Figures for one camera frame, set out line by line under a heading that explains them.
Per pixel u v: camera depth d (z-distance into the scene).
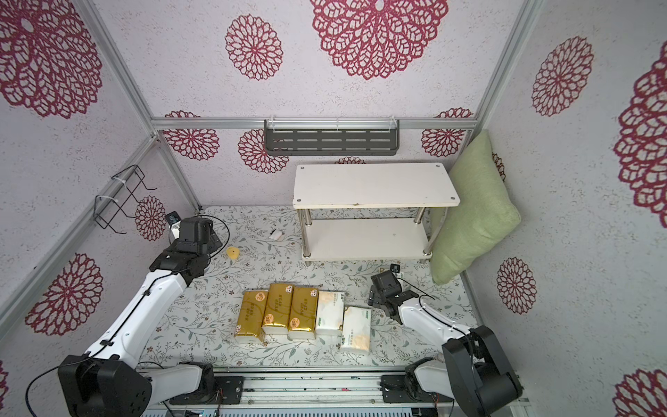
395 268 0.80
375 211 1.21
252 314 0.81
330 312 0.84
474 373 0.42
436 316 0.52
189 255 0.56
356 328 0.80
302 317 0.81
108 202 0.73
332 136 0.92
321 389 0.75
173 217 0.65
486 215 0.73
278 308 0.83
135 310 0.46
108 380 0.39
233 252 1.03
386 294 0.69
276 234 1.09
